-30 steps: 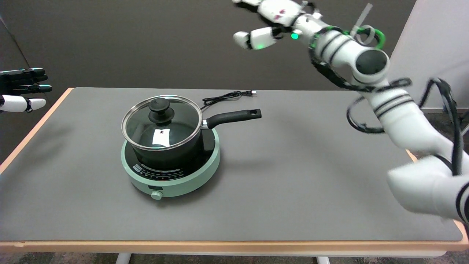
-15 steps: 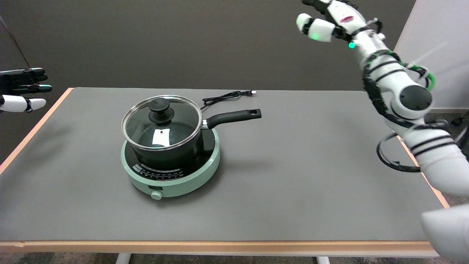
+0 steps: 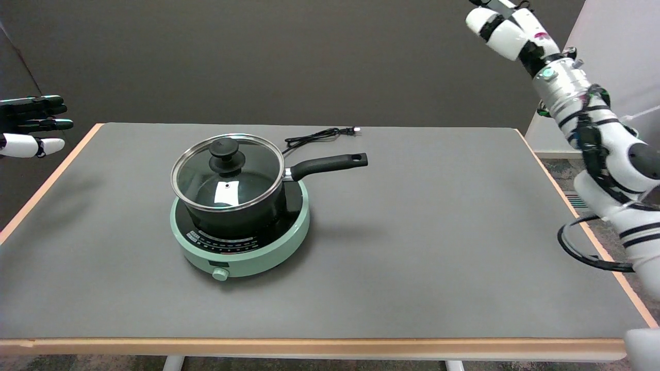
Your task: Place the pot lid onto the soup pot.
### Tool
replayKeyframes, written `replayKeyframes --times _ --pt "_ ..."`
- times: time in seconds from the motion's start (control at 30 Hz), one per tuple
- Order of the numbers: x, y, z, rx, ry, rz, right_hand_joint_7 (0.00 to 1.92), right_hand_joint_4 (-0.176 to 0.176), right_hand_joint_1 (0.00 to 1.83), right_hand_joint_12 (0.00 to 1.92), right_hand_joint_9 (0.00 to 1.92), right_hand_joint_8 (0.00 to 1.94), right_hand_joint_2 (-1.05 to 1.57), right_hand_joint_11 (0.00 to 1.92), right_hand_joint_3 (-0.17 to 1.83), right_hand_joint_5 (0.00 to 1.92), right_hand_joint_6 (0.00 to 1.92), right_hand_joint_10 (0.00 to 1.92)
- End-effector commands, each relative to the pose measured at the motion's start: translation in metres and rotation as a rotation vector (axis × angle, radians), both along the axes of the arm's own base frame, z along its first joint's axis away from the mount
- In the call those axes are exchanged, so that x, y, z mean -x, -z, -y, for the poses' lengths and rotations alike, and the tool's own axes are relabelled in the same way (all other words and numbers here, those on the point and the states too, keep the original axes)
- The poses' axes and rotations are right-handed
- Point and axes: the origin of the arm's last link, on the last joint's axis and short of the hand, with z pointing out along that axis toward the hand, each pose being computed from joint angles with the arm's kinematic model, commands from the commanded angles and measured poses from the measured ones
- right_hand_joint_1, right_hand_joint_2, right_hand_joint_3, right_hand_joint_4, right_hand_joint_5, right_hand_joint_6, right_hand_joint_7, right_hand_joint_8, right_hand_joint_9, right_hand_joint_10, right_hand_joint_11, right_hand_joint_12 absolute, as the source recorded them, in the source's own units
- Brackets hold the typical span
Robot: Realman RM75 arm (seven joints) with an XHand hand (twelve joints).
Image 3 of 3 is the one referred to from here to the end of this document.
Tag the white table leg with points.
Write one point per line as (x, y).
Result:
(455, 366)
(173, 364)

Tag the white wall panel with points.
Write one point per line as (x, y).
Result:
(619, 41)

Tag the black and white left hand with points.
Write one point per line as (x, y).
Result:
(23, 146)

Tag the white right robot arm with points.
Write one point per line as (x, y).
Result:
(619, 149)

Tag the mint green induction cooker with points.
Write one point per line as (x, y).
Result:
(258, 257)

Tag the glass pot lid black knob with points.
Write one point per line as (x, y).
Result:
(196, 175)

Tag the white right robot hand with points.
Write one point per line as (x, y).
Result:
(508, 36)

